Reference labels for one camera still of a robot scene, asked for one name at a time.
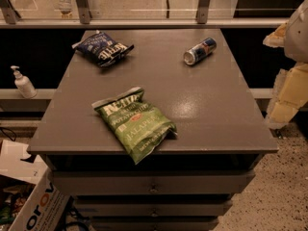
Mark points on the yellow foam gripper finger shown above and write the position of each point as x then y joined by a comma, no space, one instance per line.
289,94
276,38

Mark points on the green jalapeno chip bag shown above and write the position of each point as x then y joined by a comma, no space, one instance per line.
139,126

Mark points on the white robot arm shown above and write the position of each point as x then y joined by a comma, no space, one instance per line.
296,36

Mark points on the redbull can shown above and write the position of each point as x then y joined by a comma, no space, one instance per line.
200,51

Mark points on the blue kettle chip bag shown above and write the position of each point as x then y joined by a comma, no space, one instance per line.
102,49

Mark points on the grey drawer cabinet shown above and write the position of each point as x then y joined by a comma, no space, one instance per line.
221,136

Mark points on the top drawer knob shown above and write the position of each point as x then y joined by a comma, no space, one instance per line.
153,189

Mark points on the white pump bottle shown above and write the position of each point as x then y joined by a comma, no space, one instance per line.
23,83

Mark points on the grey metal railing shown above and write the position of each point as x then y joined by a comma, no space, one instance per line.
107,14

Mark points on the white cardboard box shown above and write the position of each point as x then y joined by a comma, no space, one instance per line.
29,200

